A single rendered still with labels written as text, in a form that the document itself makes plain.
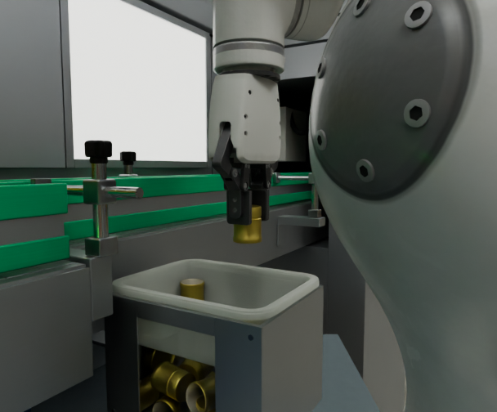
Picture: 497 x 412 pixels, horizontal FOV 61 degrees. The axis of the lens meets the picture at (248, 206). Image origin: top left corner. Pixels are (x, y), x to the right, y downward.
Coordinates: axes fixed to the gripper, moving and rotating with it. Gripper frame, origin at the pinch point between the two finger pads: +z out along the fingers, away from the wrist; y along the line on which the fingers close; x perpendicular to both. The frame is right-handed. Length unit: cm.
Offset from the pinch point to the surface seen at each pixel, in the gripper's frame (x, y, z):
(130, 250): -20.3, 0.3, 7.6
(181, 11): -40, -35, -41
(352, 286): -8, -71, 29
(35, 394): -10.4, 21.8, 16.7
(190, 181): -22.3, -16.7, -2.1
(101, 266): -10.6, 13.5, 6.1
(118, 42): -39, -15, -29
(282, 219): -20, -49, 8
